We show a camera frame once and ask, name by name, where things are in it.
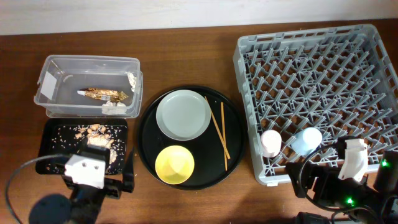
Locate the black rectangular tray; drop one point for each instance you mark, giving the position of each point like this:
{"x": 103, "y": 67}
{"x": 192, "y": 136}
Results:
{"x": 58, "y": 138}

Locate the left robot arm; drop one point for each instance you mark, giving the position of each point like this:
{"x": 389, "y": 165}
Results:
{"x": 83, "y": 206}

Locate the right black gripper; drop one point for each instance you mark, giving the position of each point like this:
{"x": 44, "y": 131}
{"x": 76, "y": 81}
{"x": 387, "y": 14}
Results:
{"x": 326, "y": 175}

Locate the round black serving tray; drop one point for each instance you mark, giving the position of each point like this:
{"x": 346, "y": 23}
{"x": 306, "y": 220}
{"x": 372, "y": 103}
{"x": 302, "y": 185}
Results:
{"x": 207, "y": 149}

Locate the light blue cup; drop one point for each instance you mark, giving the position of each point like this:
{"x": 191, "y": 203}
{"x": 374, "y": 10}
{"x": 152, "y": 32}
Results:
{"x": 306, "y": 141}

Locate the white napkin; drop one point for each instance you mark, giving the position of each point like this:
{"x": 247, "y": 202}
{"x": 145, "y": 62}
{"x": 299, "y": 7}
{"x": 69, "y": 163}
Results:
{"x": 110, "y": 108}

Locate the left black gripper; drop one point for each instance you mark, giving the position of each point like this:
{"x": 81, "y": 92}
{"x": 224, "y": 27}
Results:
{"x": 129, "y": 180}

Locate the pink cup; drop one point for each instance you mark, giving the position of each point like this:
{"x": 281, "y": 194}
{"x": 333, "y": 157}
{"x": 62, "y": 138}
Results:
{"x": 271, "y": 143}

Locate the grey dishwasher rack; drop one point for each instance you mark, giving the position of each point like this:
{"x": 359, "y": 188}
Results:
{"x": 339, "y": 80}

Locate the brown snack wrapper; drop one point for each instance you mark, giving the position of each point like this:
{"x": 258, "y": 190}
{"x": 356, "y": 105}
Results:
{"x": 103, "y": 94}

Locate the clear plastic bin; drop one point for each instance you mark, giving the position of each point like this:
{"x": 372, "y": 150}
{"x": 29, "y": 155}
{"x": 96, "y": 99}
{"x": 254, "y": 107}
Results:
{"x": 63, "y": 75}

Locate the food scraps and rice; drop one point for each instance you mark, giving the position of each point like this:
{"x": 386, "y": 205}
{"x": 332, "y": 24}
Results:
{"x": 98, "y": 135}

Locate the grey round plate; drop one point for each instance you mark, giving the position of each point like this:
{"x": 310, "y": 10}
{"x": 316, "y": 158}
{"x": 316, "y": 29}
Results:
{"x": 183, "y": 115}

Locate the wooden chopstick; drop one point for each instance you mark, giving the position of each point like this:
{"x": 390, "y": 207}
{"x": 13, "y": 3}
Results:
{"x": 224, "y": 135}
{"x": 225, "y": 149}

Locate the yellow bowl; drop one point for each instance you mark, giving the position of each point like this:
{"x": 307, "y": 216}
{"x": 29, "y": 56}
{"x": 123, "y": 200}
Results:
{"x": 174, "y": 165}

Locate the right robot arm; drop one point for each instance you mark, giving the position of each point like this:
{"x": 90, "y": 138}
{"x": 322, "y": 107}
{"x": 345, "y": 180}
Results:
{"x": 385, "y": 185}

